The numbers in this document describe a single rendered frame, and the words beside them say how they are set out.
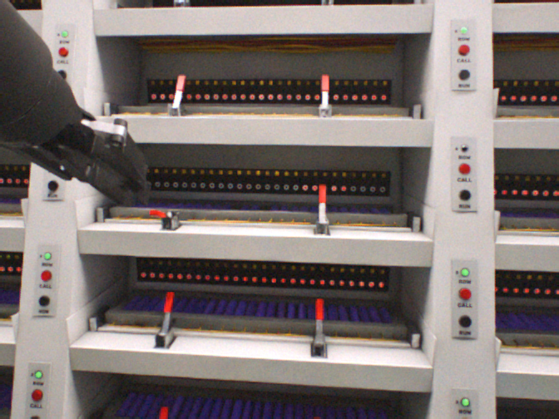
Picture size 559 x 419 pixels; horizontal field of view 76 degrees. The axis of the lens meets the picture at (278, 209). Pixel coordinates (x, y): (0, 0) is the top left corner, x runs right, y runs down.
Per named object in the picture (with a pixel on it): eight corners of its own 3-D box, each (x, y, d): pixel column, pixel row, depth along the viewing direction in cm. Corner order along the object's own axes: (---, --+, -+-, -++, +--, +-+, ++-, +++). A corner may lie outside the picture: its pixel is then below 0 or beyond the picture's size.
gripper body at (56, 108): (-69, 125, 27) (22, 176, 35) (38, 125, 26) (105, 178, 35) (-36, 44, 29) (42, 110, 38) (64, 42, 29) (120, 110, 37)
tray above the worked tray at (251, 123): (432, 147, 61) (439, 60, 58) (86, 142, 65) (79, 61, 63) (401, 145, 81) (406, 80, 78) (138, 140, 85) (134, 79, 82)
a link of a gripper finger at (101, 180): (96, 184, 43) (89, 184, 43) (123, 204, 50) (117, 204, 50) (101, 162, 44) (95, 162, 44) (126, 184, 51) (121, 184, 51)
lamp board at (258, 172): (389, 196, 77) (391, 171, 76) (141, 190, 81) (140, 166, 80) (388, 195, 78) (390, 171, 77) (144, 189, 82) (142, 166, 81)
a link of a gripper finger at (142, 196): (122, 162, 44) (128, 163, 44) (145, 184, 50) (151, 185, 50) (117, 185, 43) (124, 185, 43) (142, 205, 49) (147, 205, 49)
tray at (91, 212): (431, 267, 59) (437, 210, 57) (78, 253, 64) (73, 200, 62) (400, 234, 79) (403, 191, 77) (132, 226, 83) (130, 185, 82)
